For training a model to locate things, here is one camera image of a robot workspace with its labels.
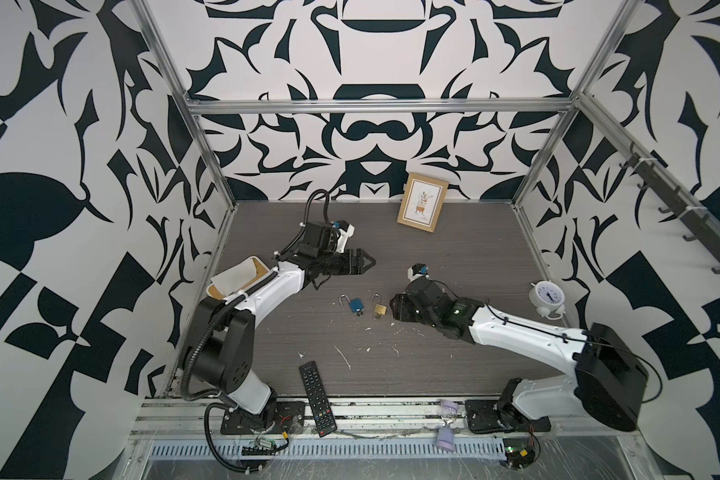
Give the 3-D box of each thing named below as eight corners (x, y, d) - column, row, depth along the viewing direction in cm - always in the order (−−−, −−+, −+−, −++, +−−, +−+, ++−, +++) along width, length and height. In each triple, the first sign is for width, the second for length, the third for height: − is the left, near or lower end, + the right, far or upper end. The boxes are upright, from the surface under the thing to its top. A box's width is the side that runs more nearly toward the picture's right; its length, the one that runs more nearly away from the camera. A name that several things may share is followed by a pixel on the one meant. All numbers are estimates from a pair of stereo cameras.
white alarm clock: (537, 319, 93) (544, 313, 90) (525, 287, 100) (531, 280, 97) (565, 319, 93) (573, 313, 90) (551, 287, 100) (558, 280, 97)
